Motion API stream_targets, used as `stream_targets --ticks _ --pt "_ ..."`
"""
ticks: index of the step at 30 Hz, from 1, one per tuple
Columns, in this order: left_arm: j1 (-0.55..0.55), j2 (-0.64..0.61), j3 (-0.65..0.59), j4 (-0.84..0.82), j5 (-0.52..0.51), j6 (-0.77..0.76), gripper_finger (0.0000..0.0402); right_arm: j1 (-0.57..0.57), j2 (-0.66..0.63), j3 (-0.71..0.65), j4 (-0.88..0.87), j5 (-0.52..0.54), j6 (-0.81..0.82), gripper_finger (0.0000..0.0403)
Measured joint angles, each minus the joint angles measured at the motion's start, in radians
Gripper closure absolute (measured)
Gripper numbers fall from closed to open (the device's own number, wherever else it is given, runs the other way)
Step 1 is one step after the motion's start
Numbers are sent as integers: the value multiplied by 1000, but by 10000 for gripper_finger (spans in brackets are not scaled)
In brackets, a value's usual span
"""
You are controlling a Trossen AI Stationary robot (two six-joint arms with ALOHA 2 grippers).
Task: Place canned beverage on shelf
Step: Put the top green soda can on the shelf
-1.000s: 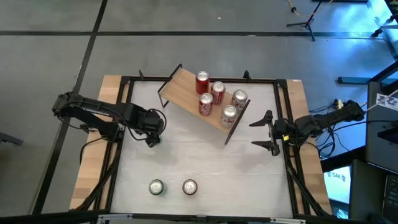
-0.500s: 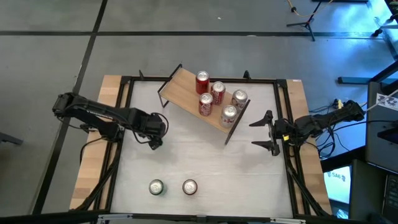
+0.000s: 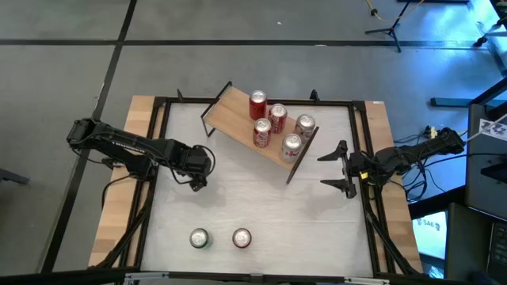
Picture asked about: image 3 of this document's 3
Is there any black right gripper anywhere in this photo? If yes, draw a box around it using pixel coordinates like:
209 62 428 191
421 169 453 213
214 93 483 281
317 140 377 200

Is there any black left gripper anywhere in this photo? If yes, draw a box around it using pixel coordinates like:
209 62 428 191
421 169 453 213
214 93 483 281
180 143 214 193

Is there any green Sprite can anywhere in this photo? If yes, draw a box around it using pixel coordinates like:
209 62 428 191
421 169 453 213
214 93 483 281
189 227 214 250

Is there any silver Diet Coke can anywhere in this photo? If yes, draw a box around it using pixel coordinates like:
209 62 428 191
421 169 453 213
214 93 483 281
280 132 303 164
295 113 317 140

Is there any red Coke Zero can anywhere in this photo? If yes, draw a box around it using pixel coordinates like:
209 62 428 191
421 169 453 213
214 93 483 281
248 89 269 122
231 227 253 249

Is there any red Coca-Cola can dark figure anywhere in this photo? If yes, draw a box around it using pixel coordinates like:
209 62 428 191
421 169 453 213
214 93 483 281
253 117 273 150

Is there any red Coca-Cola original taste can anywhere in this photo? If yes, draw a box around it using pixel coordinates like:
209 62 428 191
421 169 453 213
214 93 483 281
268 103 288 135

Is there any wooden shelf rack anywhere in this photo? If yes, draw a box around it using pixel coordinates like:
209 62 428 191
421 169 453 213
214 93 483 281
200 81 320 185

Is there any light wooden table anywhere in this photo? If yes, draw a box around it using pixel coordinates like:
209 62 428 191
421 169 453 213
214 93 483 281
89 97 423 285

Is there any computer screen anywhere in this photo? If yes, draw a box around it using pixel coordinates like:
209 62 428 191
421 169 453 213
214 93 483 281
411 209 448 260

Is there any black desk leg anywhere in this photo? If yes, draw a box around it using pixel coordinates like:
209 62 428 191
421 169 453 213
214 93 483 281
429 77 507 108

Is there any dark desk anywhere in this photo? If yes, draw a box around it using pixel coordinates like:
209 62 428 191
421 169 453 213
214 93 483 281
465 102 507 221

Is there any black tripod stand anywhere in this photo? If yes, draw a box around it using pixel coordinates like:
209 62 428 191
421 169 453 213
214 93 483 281
364 0 413 54

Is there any black desk unit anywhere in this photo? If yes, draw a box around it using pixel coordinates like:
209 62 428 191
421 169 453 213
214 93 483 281
444 201 507 285

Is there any white printed paper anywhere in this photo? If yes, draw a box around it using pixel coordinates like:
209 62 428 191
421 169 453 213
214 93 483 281
478 116 507 143

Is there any black keyboard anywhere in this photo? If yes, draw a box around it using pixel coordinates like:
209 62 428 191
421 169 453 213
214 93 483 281
487 221 507 284

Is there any black stand foot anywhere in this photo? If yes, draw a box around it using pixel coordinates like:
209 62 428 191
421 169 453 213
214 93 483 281
0 168 31 186

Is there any office chair base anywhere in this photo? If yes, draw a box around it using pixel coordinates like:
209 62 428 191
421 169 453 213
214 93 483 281
473 15 507 48

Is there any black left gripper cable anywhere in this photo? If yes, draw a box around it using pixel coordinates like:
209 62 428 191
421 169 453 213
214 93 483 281
158 144 217 186

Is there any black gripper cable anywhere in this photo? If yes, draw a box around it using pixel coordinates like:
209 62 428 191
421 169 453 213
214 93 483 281
375 150 440 203
158 144 217 186

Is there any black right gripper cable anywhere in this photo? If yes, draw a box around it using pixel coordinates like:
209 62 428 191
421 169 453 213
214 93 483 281
375 150 440 203

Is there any yellow cable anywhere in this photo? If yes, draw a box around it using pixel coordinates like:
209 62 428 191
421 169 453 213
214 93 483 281
364 0 425 24

